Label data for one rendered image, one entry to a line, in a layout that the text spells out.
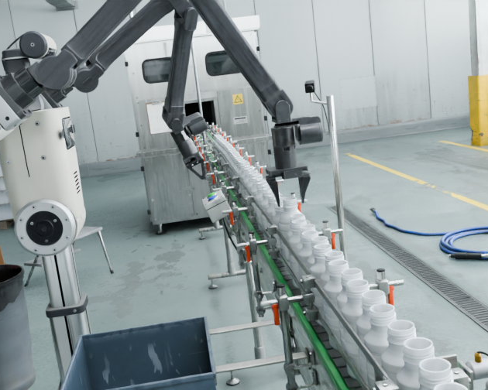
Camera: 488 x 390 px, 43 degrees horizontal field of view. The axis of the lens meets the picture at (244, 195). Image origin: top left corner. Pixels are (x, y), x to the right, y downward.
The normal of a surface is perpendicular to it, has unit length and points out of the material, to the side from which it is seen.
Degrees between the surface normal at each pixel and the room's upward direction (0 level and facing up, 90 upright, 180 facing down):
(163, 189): 90
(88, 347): 90
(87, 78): 116
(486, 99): 90
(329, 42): 90
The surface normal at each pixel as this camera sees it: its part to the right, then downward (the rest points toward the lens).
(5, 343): 0.69, 0.12
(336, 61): 0.12, 0.18
